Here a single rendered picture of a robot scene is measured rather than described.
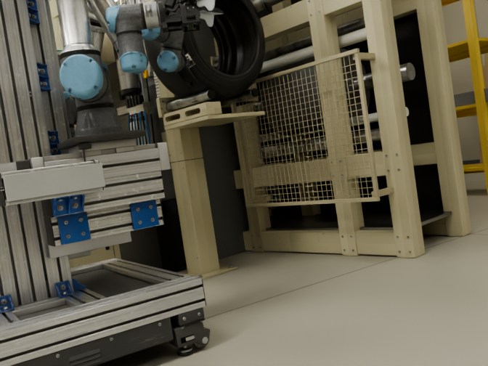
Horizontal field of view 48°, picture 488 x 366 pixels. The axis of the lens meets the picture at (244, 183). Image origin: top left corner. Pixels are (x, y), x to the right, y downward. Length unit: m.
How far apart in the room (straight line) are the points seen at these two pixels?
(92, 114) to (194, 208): 1.25
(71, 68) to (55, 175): 0.30
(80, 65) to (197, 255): 1.53
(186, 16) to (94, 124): 0.43
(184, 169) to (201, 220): 0.29
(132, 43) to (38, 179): 0.47
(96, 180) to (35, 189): 0.16
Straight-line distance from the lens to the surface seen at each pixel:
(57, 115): 1.96
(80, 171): 1.58
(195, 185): 2.88
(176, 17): 1.68
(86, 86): 1.62
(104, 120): 1.74
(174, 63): 2.04
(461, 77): 7.94
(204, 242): 2.90
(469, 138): 7.92
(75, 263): 2.92
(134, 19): 1.67
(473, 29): 4.79
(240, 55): 3.00
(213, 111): 2.53
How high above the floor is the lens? 0.58
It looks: 2 degrees down
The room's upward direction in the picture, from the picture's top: 8 degrees counter-clockwise
